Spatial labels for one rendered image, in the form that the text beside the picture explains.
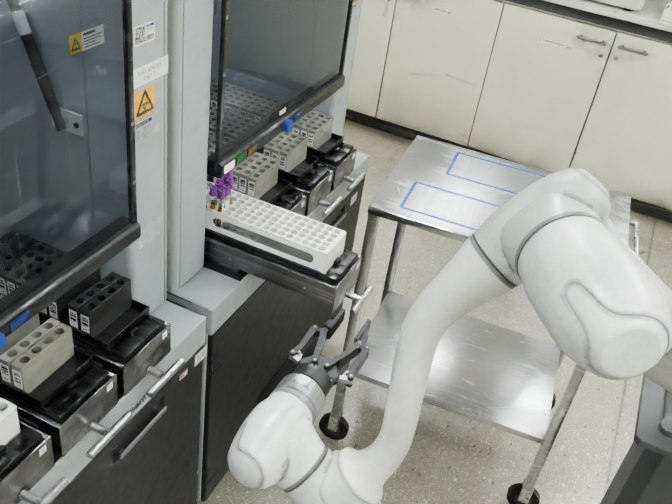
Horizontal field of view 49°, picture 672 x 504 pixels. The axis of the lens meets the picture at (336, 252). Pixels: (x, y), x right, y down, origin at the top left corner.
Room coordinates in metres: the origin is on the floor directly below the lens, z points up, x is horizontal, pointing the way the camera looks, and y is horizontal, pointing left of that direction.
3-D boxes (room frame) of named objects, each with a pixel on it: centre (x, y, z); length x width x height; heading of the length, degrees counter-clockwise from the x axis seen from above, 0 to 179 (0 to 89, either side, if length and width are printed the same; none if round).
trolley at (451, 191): (1.65, -0.41, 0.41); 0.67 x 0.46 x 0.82; 75
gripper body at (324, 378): (1.00, 0.00, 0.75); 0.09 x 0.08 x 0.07; 161
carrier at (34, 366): (0.83, 0.43, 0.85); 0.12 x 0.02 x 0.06; 161
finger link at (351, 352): (1.05, -0.05, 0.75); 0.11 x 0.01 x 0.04; 145
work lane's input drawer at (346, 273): (1.36, 0.27, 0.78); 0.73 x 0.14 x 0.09; 71
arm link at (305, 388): (0.93, 0.02, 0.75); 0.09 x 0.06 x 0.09; 71
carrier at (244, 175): (1.50, 0.21, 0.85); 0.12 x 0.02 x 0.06; 160
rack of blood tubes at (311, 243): (1.31, 0.14, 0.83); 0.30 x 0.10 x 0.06; 71
